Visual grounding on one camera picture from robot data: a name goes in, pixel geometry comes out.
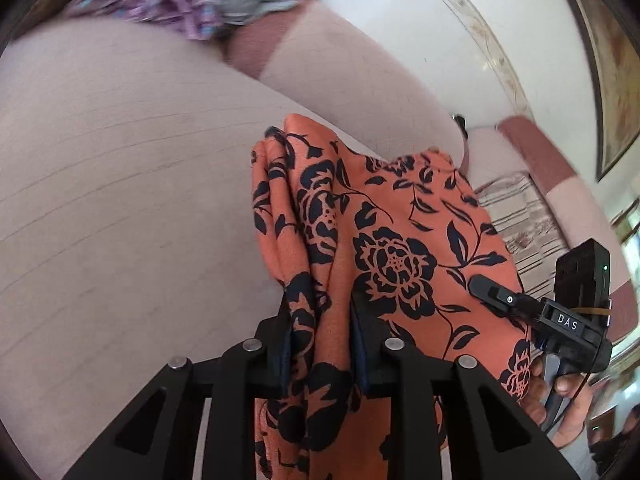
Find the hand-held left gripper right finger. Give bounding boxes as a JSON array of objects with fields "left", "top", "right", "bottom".
[{"left": 351, "top": 291, "right": 582, "bottom": 480}]

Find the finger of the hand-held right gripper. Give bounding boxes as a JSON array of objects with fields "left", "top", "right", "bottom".
[{"left": 467, "top": 274, "right": 544, "bottom": 322}]

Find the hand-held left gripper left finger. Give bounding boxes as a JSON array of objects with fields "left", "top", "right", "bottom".
[{"left": 62, "top": 305, "right": 296, "bottom": 480}]

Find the orange black floral garment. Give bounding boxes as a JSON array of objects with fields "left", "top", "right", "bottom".
[{"left": 250, "top": 114, "right": 539, "bottom": 480}]

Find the person's right hand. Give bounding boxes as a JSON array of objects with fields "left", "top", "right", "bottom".
[{"left": 520, "top": 358, "right": 595, "bottom": 450}]

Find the striped beige cushion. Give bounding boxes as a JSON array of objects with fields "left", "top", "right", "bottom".
[{"left": 472, "top": 172, "right": 572, "bottom": 297}]

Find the pink fabric sofa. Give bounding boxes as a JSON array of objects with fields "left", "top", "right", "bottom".
[{"left": 0, "top": 0, "right": 634, "bottom": 480}]

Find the purple floral cloth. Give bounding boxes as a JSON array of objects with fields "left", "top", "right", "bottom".
[{"left": 65, "top": 0, "right": 227, "bottom": 42}]

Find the framed wall picture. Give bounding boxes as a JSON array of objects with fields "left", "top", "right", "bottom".
[{"left": 549, "top": 0, "right": 640, "bottom": 184}]

